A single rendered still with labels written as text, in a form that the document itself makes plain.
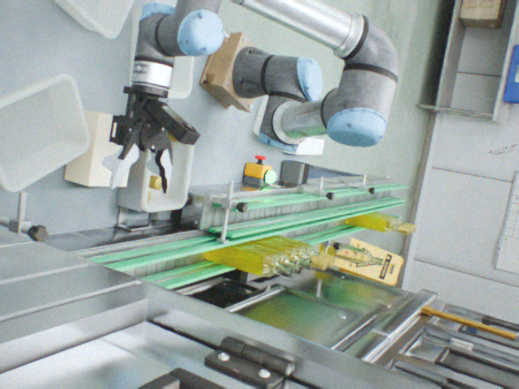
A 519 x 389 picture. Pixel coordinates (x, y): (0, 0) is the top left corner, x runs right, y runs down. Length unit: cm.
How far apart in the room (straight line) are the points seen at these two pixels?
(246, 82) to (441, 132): 588
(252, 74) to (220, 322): 120
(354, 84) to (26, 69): 65
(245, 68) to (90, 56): 47
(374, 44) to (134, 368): 89
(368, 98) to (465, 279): 639
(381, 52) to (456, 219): 626
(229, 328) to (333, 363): 9
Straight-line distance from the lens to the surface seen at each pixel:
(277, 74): 158
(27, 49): 124
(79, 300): 50
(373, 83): 116
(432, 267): 752
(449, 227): 741
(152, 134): 108
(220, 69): 164
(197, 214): 155
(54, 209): 134
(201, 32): 99
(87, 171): 129
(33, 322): 45
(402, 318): 176
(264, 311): 157
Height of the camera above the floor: 173
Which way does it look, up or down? 28 degrees down
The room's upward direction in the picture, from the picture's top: 103 degrees clockwise
